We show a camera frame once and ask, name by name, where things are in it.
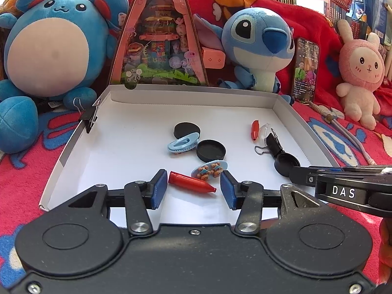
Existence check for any blue round mouse plush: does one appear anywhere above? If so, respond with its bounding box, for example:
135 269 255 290
0 0 129 154

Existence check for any triangular toy house box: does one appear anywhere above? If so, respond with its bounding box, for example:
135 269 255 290
109 0 227 90

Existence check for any large black binder clip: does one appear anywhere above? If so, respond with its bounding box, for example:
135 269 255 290
254 129 284 158

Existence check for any pink bunny plush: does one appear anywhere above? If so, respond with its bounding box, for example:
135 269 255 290
336 19 388 131

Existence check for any black round disc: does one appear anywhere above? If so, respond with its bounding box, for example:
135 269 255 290
173 122 201 140

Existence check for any red bullet-shaped cap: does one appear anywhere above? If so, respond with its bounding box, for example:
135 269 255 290
168 171 217 194

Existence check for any blue alien plush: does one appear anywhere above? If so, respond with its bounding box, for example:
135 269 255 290
193 8 295 105

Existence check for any person's right hand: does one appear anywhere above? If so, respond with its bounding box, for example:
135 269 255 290
378 219 392 285

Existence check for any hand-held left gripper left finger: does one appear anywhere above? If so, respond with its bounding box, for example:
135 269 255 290
68 169 168 237

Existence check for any black round lid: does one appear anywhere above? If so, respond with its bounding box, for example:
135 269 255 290
274 153 301 178

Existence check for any blue paper bag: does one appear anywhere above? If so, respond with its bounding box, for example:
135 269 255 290
346 0 388 37

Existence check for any white cardboard box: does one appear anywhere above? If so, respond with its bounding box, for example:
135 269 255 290
39 85 337 230

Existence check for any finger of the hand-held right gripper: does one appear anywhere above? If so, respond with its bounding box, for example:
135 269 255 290
289 167 318 188
308 165 392 175

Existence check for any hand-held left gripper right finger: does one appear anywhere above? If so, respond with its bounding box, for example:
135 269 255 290
220 171 320 236

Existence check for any light blue hair clip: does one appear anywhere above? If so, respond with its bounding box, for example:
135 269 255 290
167 132 200 157

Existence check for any blue bear hair clip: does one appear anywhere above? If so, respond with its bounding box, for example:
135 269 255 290
191 159 229 181

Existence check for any deep black round cap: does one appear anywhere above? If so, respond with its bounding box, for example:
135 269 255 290
196 140 226 163

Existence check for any white charging cable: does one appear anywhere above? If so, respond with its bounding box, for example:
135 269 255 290
311 102 377 165

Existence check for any pink printed blanket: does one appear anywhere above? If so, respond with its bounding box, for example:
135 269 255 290
0 98 392 284

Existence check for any small black binder clip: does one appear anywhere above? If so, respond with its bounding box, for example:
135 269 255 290
73 97 101 134

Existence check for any black smartphone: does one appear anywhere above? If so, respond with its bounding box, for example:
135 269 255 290
290 37 319 103

